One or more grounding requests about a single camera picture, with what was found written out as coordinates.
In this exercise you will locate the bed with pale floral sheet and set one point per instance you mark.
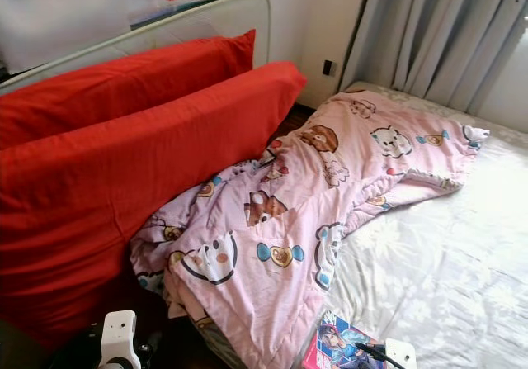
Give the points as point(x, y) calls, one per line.
point(445, 262)

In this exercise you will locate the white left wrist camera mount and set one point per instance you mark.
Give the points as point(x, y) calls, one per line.
point(119, 338)

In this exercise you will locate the grey-green quilted mattress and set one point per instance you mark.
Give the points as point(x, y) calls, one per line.
point(223, 14)

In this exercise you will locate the grey pleated curtain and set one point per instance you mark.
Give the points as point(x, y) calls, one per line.
point(429, 39)

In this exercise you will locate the large red cushion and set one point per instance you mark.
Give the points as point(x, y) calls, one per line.
point(115, 84)
point(115, 196)

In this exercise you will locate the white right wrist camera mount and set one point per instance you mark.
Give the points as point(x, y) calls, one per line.
point(400, 354)

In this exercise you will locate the colourful anime comic book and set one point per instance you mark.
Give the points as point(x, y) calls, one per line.
point(338, 346)

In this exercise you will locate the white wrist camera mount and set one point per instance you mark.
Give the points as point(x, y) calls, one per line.
point(400, 354)
point(119, 338)

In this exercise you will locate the pink cartoon print blanket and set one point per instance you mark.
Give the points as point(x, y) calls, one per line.
point(305, 204)

